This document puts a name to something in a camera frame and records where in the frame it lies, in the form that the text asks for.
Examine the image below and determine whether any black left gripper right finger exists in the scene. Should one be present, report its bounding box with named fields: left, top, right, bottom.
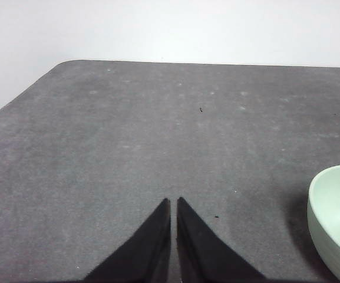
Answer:
left=176, top=196, right=268, bottom=283

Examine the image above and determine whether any green ribbed bowl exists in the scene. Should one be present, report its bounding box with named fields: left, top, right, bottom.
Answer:
left=306, top=164, right=340, bottom=283

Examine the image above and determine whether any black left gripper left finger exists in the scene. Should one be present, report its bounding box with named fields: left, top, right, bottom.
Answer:
left=82, top=198, right=172, bottom=283

